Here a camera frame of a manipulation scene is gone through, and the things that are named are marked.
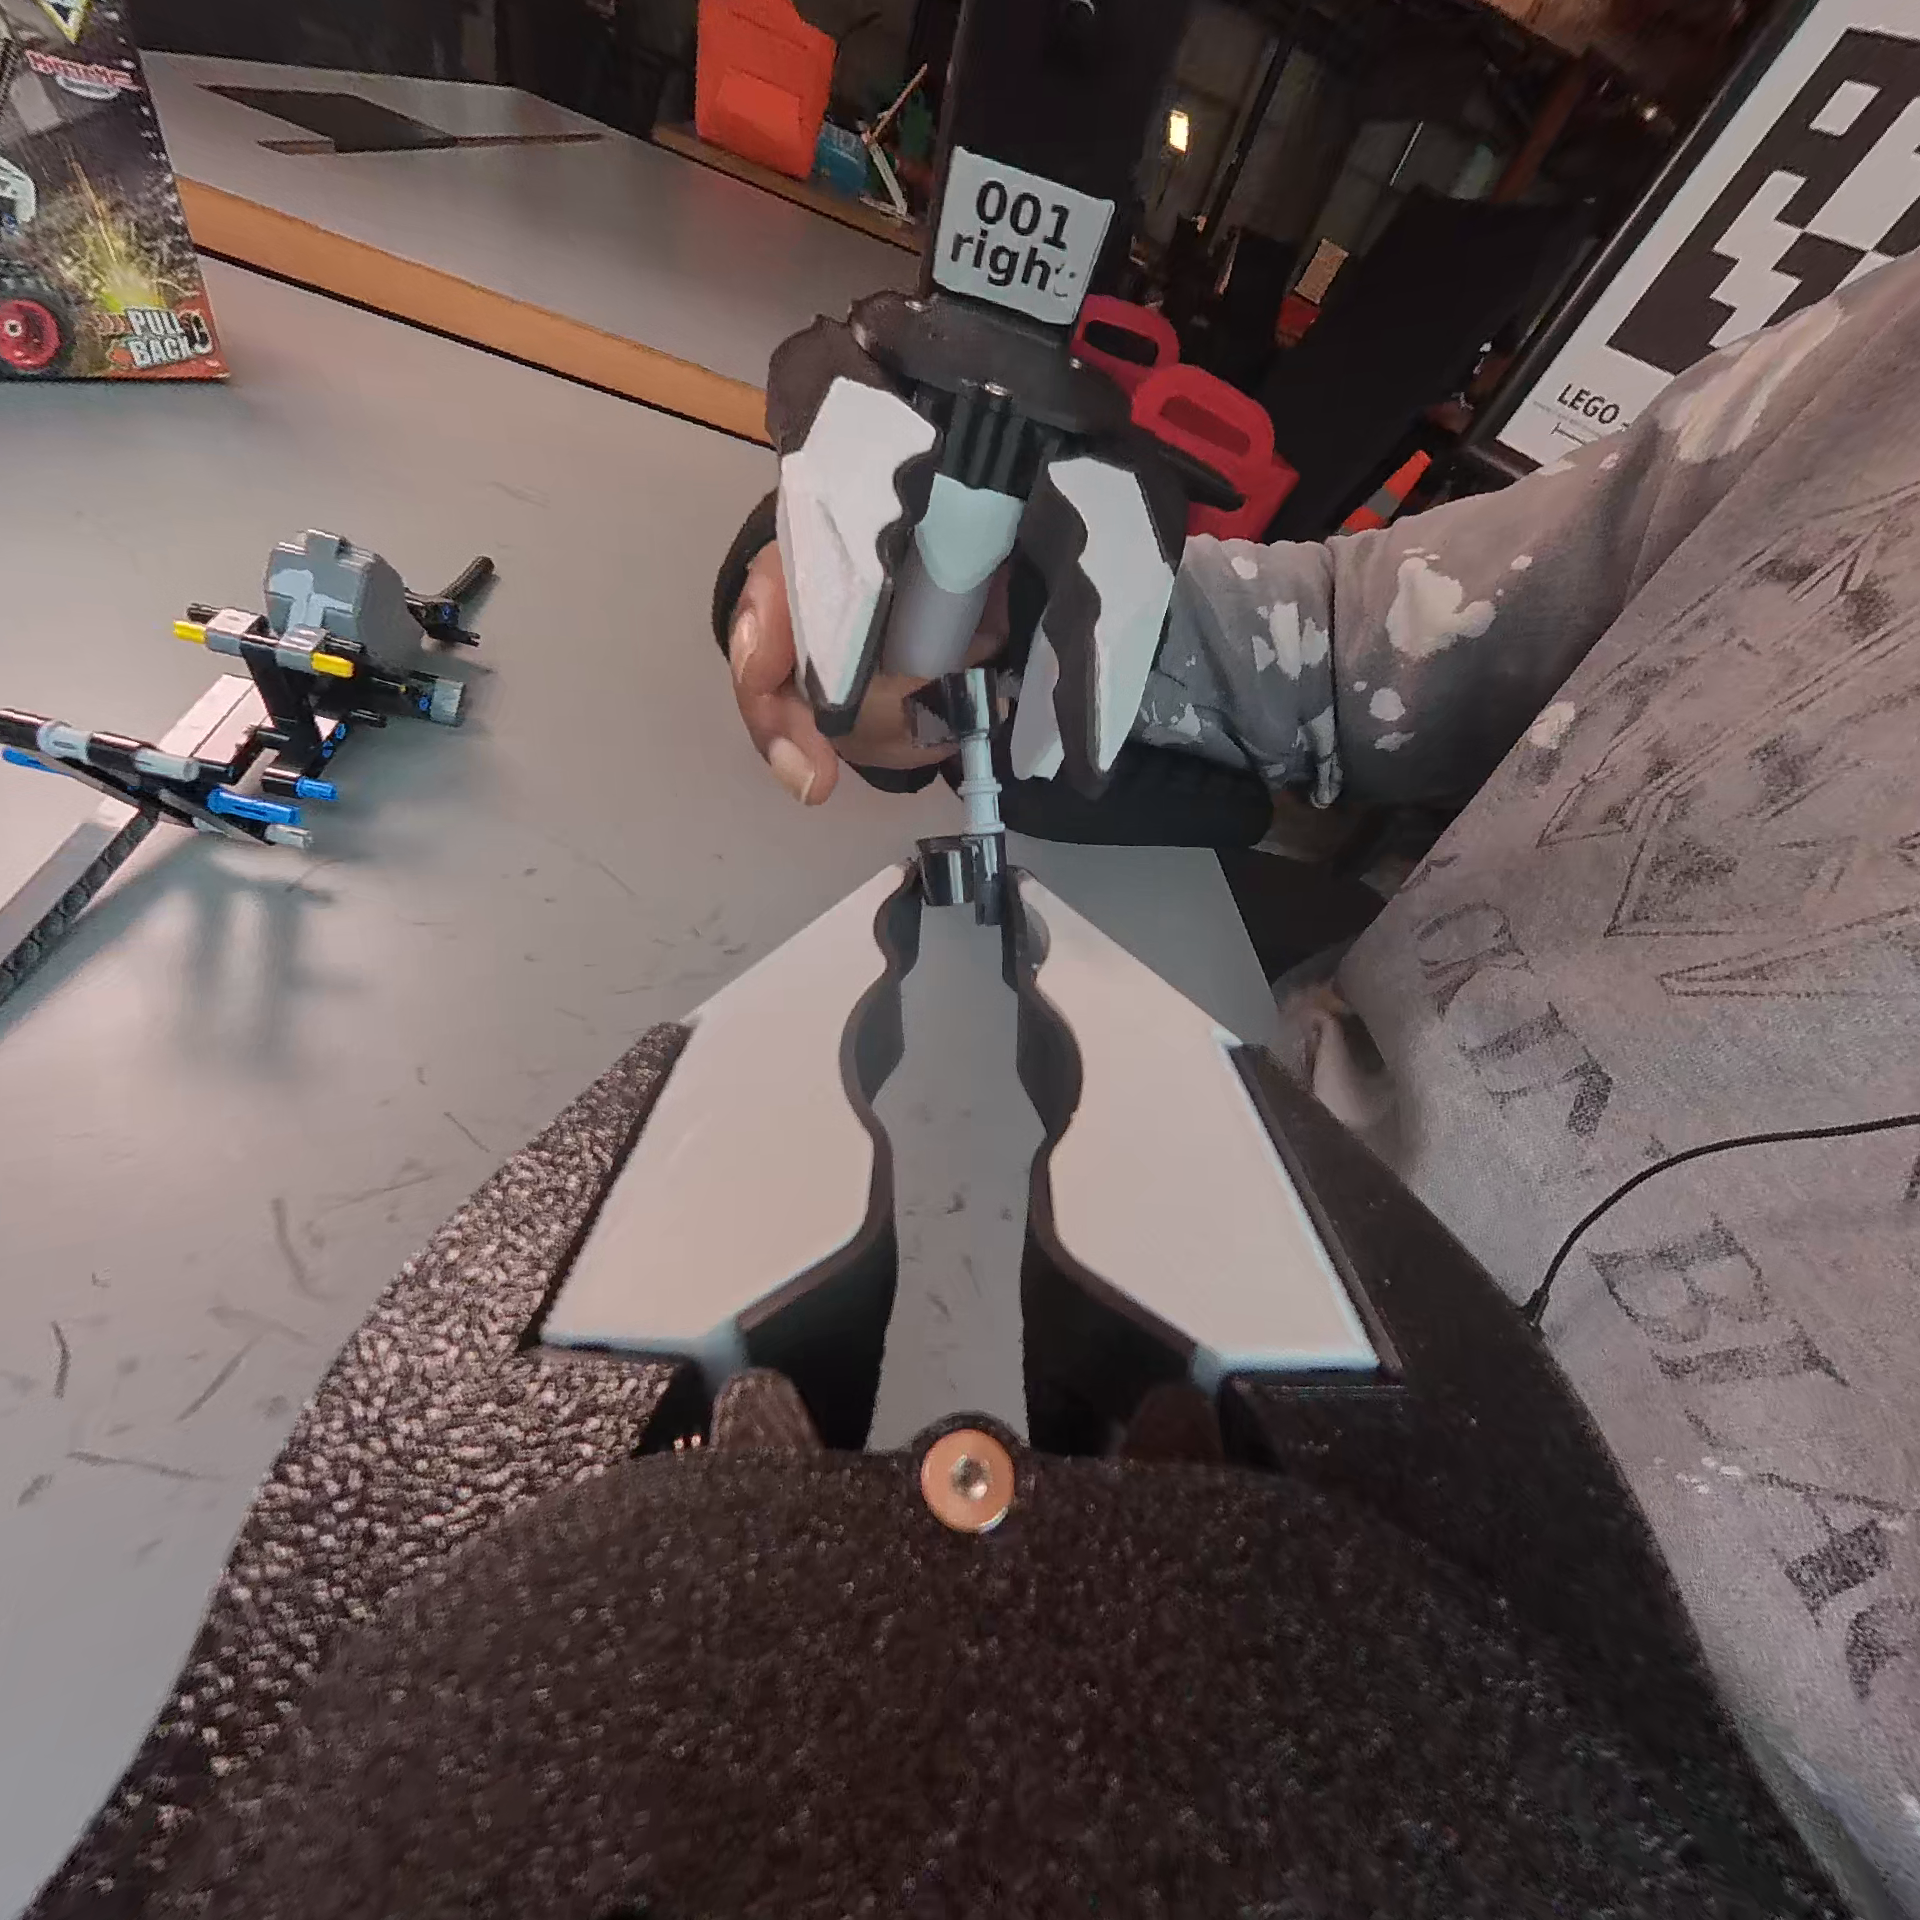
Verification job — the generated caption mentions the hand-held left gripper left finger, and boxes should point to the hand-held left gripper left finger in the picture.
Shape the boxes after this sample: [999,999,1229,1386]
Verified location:
[539,861,928,1374]

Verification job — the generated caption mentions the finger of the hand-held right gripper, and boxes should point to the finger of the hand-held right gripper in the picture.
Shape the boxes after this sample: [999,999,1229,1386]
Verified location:
[775,373,943,735]
[1009,449,1192,797]

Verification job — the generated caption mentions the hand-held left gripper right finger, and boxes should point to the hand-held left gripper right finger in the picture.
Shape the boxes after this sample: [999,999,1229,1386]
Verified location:
[997,870,1383,1375]

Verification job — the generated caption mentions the grey axle pin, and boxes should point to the grey axle pin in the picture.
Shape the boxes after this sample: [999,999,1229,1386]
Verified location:
[959,668,1010,846]

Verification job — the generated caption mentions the brick vehicle chassis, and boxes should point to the brick vehicle chassis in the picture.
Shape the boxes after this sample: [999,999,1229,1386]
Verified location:
[0,528,497,1007]

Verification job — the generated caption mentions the person's right forearm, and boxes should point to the person's right forearm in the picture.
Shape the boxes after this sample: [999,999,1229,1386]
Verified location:
[1140,270,1920,817]

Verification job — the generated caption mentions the grey desk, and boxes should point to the grey desk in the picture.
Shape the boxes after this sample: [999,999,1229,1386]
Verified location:
[0,255,1653,1920]

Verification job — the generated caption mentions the person's right hand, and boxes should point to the person's right hand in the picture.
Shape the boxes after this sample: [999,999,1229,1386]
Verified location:
[730,537,1016,806]

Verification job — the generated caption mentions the red plastic case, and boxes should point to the red plastic case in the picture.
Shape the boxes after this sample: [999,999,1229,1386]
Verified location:
[1072,294,1298,542]

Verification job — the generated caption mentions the orange traffic cone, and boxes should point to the orange traffic cone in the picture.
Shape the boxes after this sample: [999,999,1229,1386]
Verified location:
[1341,449,1433,537]

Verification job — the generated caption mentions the orange plastic crate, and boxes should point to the orange plastic crate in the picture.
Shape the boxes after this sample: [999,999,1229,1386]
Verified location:
[696,0,840,173]

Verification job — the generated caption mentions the grey table with wooden edge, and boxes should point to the grey table with wooden edge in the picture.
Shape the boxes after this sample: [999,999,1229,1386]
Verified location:
[141,53,933,444]

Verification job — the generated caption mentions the person's grey printed hoodie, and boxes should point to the person's grey printed hoodie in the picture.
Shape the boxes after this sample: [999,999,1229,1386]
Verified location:
[1276,495,1920,1920]

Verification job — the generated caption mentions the black and white sign board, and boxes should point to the black and white sign board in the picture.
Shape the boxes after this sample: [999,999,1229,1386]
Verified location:
[1492,0,1920,471]

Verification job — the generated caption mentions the toy truck box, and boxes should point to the toy truck box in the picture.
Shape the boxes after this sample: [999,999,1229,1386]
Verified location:
[0,0,232,382]

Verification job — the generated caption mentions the thin black cord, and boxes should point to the thin black cord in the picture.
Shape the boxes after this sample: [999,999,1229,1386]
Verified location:
[1523,1110,1920,1327]

